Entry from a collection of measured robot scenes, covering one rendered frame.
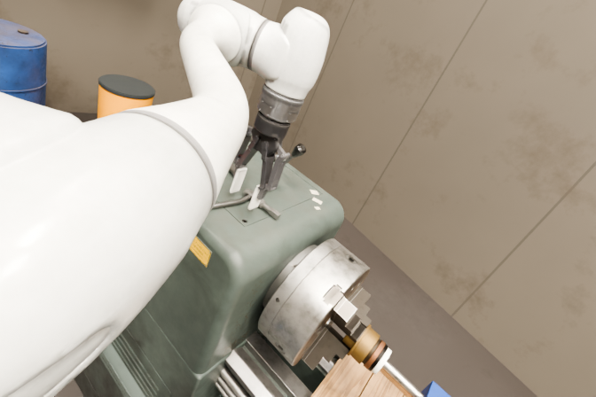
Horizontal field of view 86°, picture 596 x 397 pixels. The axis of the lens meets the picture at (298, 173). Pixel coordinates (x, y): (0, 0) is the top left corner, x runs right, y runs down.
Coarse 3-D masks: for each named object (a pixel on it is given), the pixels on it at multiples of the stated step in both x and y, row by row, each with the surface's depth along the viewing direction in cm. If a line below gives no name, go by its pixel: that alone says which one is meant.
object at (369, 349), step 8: (368, 328) 79; (368, 336) 78; (376, 336) 79; (352, 344) 79; (360, 344) 77; (368, 344) 77; (376, 344) 78; (384, 344) 78; (352, 352) 78; (360, 352) 77; (368, 352) 76; (376, 352) 76; (384, 352) 76; (360, 360) 77; (368, 360) 76; (376, 360) 76; (368, 368) 77
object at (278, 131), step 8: (256, 120) 68; (264, 120) 66; (256, 128) 68; (264, 128) 67; (272, 128) 67; (280, 128) 67; (288, 128) 70; (264, 136) 71; (272, 136) 68; (280, 136) 69; (256, 144) 72; (272, 144) 70; (280, 144) 70; (272, 152) 71
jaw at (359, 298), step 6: (360, 288) 93; (354, 294) 90; (360, 294) 91; (366, 294) 92; (354, 300) 89; (360, 300) 89; (366, 300) 90; (354, 306) 87; (360, 306) 88; (366, 306) 89; (360, 312) 86; (366, 312) 87; (366, 318) 85; (366, 324) 83
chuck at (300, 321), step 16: (336, 256) 80; (352, 256) 84; (320, 272) 76; (336, 272) 76; (352, 272) 77; (368, 272) 89; (304, 288) 74; (320, 288) 73; (352, 288) 81; (288, 304) 74; (304, 304) 72; (320, 304) 72; (288, 320) 73; (304, 320) 72; (320, 320) 70; (272, 336) 77; (288, 336) 73; (304, 336) 71; (288, 352) 75; (304, 352) 81
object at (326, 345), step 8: (328, 328) 84; (320, 336) 83; (328, 336) 82; (336, 336) 82; (312, 344) 83; (320, 344) 83; (328, 344) 82; (336, 344) 81; (344, 344) 81; (312, 352) 83; (320, 352) 82; (328, 352) 81; (336, 352) 81; (344, 352) 80; (304, 360) 83; (312, 360) 82; (320, 360) 83; (328, 360) 81; (312, 368) 82
